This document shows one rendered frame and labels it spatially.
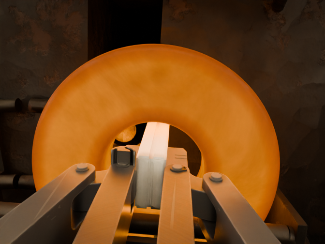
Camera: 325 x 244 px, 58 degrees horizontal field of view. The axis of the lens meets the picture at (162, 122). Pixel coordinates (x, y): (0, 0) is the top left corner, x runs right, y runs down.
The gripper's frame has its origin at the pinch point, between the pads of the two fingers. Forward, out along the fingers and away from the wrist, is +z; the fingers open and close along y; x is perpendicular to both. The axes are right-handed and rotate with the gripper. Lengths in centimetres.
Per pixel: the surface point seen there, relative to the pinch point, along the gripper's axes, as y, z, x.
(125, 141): -3.2, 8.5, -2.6
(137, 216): -0.7, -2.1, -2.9
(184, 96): 1.5, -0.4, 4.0
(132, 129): -2.6, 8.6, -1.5
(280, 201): 8.4, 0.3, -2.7
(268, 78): 8.6, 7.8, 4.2
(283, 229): 7.7, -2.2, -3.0
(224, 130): 4.0, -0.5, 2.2
